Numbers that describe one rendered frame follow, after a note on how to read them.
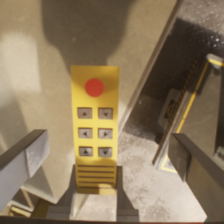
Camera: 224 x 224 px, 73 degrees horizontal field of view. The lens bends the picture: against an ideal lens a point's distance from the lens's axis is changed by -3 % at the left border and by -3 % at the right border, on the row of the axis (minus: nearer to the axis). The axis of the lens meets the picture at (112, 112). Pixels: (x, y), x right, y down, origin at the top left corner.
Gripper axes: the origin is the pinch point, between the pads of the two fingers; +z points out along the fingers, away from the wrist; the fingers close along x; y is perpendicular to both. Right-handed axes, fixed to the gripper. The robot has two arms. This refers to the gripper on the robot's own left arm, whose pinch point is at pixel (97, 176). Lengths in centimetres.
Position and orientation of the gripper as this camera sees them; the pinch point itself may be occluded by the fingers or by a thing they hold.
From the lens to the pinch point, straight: 34.2
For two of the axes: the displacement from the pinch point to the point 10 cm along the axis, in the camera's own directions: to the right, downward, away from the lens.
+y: 0.1, -7.0, -7.1
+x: -10.0, -0.3, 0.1
